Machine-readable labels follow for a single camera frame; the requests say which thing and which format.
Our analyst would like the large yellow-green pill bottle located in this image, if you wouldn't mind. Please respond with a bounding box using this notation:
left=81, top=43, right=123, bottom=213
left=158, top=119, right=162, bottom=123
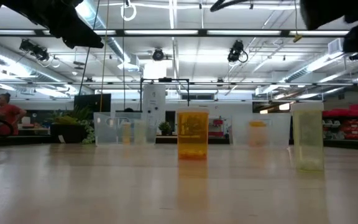
left=290, top=102, right=325, bottom=172

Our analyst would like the red white machine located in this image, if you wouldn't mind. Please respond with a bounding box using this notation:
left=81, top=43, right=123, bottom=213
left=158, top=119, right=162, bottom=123
left=210, top=117, right=226, bottom=138

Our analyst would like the large orange pill bottle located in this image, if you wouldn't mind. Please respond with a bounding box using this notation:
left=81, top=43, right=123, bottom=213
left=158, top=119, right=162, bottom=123
left=175, top=107, right=210, bottom=161

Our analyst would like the white cabinet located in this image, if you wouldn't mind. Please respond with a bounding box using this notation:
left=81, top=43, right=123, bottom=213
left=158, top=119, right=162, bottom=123
left=142, top=84, right=167, bottom=136

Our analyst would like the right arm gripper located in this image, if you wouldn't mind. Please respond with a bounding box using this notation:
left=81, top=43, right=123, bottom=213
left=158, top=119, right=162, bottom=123
left=300, top=0, right=358, bottom=30

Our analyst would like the white cable loop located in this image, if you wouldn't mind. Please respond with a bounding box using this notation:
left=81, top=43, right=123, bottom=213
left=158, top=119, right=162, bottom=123
left=119, top=0, right=137, bottom=22

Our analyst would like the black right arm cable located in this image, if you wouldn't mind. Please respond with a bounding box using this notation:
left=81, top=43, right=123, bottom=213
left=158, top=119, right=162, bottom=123
left=209, top=0, right=251, bottom=12

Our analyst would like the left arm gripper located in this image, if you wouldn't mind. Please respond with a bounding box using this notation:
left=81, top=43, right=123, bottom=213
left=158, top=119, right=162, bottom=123
left=0, top=0, right=104, bottom=49

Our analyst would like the black rig camera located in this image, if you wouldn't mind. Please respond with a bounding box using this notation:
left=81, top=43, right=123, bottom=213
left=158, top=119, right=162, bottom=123
left=227, top=39, right=249, bottom=64
left=19, top=39, right=51, bottom=62
left=152, top=48, right=165, bottom=62

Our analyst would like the black monitor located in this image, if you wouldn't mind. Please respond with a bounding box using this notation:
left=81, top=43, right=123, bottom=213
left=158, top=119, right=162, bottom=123
left=73, top=93, right=112, bottom=113

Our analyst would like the yellow hanging connector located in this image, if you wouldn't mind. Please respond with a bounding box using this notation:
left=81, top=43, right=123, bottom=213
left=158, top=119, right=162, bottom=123
left=292, top=0, right=303, bottom=44

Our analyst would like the red storage bins shelf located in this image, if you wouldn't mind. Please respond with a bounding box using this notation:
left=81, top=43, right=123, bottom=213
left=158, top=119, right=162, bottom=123
left=321, top=104, right=358, bottom=141

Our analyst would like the small yellow-green pill bottle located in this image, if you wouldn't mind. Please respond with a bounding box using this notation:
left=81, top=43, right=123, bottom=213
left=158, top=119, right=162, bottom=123
left=134, top=119, right=146, bottom=145

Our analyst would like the potted green succulent plant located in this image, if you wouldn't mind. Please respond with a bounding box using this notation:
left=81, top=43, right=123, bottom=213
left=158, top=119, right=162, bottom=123
left=50, top=105, right=94, bottom=145

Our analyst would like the small orange pill bottle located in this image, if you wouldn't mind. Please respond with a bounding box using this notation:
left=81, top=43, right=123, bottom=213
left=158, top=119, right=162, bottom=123
left=121, top=121, right=132, bottom=144

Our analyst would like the clear plastic bin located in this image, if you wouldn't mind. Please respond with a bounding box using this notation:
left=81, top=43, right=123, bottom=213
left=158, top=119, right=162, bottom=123
left=93, top=111, right=158, bottom=146
left=231, top=112, right=293, bottom=147

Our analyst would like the person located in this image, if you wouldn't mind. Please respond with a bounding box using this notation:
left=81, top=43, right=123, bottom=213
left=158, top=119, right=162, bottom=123
left=0, top=92, right=27, bottom=136

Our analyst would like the small background potted plant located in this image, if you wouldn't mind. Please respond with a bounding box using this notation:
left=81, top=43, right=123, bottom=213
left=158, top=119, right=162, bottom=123
left=158, top=121, right=172, bottom=136

